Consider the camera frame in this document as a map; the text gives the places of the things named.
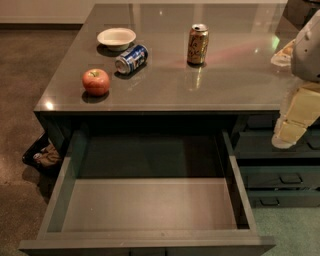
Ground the red apple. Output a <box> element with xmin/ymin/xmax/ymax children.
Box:
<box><xmin>82</xmin><ymin>69</ymin><xmax>110</xmax><ymax>97</ymax></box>

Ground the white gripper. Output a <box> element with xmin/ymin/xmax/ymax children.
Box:
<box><xmin>271</xmin><ymin>10</ymin><xmax>320</xmax><ymax>149</ymax></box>

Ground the blue soda can lying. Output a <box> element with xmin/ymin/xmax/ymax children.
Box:
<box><xmin>115</xmin><ymin>45</ymin><xmax>149</xmax><ymax>75</ymax></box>

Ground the white bowl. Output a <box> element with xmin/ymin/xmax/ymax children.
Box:
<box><xmin>97</xmin><ymin>28</ymin><xmax>136</xmax><ymax>51</ymax></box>

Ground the gold upright soda can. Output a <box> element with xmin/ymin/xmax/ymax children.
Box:
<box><xmin>187</xmin><ymin>24</ymin><xmax>209</xmax><ymax>65</ymax></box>

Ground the open grey top drawer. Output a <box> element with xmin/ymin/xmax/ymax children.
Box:
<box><xmin>19</xmin><ymin>130</ymin><xmax>275</xmax><ymax>256</ymax></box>

